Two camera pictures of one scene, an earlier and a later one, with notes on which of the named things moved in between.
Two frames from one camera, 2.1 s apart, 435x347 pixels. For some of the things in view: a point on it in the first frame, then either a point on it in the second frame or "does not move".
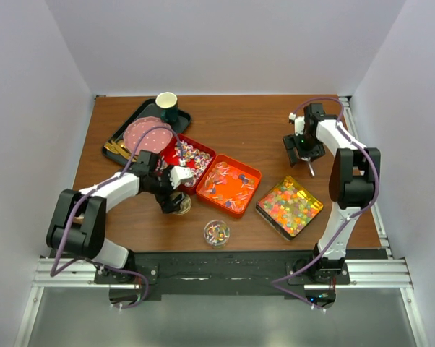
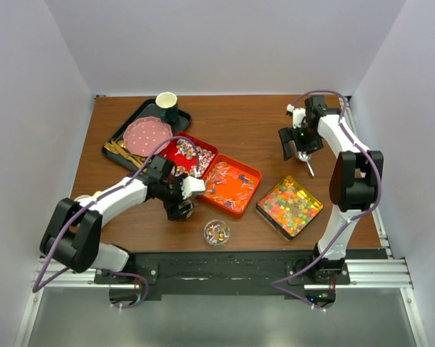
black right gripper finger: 290,143 to 288,142
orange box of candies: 228,185 does not move
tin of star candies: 289,207 does not move
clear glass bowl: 217,233 does not move
